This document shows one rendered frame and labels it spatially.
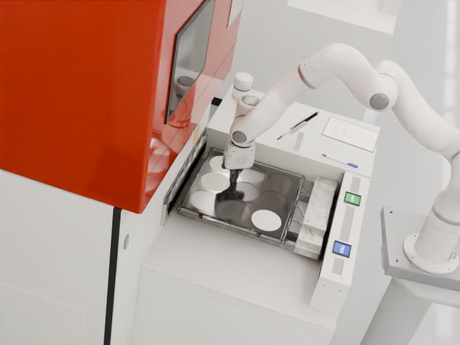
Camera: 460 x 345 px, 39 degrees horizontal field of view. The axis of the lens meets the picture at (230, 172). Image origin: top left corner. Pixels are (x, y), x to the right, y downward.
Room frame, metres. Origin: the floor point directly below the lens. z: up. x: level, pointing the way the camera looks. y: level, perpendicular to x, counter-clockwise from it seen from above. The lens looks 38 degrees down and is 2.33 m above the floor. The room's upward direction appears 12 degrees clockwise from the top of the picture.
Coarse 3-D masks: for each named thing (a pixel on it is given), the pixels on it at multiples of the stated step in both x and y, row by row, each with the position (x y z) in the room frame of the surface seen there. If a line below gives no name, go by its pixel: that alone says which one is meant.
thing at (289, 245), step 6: (186, 216) 1.62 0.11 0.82; (192, 216) 1.62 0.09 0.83; (210, 222) 1.61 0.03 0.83; (222, 228) 1.60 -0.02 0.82; (228, 228) 1.60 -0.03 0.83; (240, 234) 1.59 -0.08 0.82; (246, 234) 1.59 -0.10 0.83; (264, 240) 1.58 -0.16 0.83; (270, 240) 1.57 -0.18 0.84; (288, 240) 1.58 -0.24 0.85; (282, 246) 1.57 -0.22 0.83; (288, 246) 1.57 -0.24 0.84; (294, 246) 1.56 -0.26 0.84
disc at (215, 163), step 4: (216, 156) 1.89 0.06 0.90; (220, 156) 1.89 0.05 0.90; (212, 160) 1.86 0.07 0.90; (216, 160) 1.86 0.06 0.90; (220, 160) 1.87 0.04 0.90; (212, 164) 1.83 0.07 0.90; (216, 164) 1.84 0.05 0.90; (220, 164) 1.84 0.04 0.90; (216, 168) 1.81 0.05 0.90; (220, 168) 1.82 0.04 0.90; (224, 172) 1.80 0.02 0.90; (228, 172) 1.81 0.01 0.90
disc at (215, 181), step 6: (210, 174) 1.78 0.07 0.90; (216, 174) 1.78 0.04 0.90; (222, 174) 1.79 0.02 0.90; (204, 180) 1.74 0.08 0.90; (210, 180) 1.74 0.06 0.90; (216, 180) 1.75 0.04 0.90; (222, 180) 1.76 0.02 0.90; (228, 180) 1.76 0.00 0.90; (210, 186) 1.71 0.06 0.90; (216, 186) 1.72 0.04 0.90; (222, 186) 1.72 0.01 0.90; (228, 186) 1.73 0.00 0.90
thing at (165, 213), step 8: (200, 144) 1.88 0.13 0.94; (200, 152) 1.93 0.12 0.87; (192, 160) 1.78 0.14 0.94; (200, 160) 1.90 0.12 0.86; (192, 168) 1.82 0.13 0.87; (184, 176) 1.69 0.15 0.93; (176, 184) 1.63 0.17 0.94; (184, 184) 1.72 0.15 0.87; (176, 192) 1.62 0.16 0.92; (168, 200) 1.55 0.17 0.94; (176, 200) 1.63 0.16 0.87; (168, 208) 1.59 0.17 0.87; (168, 216) 1.56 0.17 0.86; (160, 224) 1.52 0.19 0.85
